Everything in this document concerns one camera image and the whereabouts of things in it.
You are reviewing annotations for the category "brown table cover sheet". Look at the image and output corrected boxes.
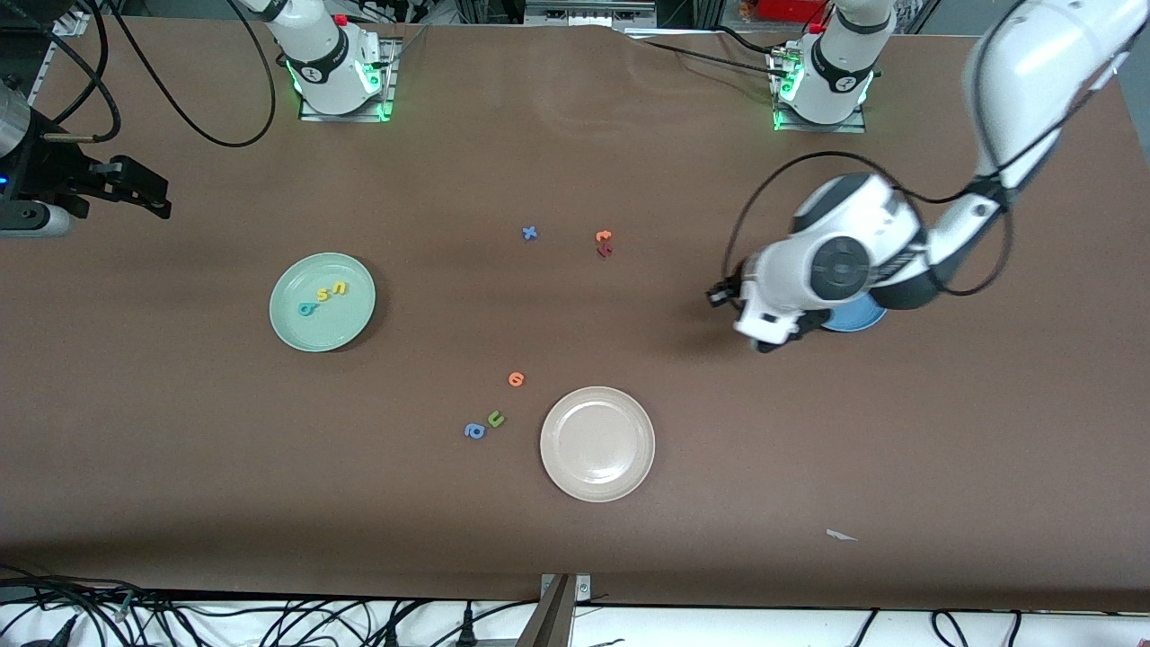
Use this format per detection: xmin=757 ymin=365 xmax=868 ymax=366
xmin=0 ymin=13 xmax=1150 ymax=612

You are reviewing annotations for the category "thin black base cable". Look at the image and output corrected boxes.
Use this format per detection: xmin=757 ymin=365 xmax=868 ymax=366
xmin=714 ymin=25 xmax=792 ymax=57
xmin=642 ymin=39 xmax=781 ymax=75

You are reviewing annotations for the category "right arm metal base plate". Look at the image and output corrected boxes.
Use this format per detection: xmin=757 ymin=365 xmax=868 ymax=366
xmin=298 ymin=36 xmax=401 ymax=123

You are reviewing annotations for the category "blue plate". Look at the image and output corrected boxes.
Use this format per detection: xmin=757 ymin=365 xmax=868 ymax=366
xmin=819 ymin=295 xmax=892 ymax=334

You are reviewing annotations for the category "beige plate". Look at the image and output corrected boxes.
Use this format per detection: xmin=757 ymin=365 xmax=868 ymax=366
xmin=539 ymin=386 xmax=657 ymax=503

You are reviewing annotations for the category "aluminium frame post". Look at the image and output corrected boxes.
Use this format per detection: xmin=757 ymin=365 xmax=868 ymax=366
xmin=517 ymin=573 xmax=592 ymax=647

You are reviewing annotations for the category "grey metal box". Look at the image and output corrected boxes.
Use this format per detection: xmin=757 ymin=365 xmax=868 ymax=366
xmin=524 ymin=0 xmax=657 ymax=28

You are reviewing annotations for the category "red object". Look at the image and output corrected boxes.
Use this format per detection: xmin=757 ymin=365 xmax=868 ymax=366
xmin=755 ymin=0 xmax=827 ymax=23

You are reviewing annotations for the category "thick black floor cable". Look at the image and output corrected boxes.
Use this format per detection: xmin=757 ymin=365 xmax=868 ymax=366
xmin=0 ymin=575 xmax=136 ymax=647

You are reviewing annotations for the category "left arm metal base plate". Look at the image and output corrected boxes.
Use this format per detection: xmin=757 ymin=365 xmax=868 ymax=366
xmin=771 ymin=45 xmax=868 ymax=134

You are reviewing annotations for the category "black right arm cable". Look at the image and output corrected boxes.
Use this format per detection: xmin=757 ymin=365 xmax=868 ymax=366
xmin=36 ymin=0 xmax=277 ymax=148

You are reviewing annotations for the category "green plate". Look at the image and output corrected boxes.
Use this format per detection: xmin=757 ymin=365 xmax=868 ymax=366
xmin=269 ymin=252 xmax=377 ymax=353

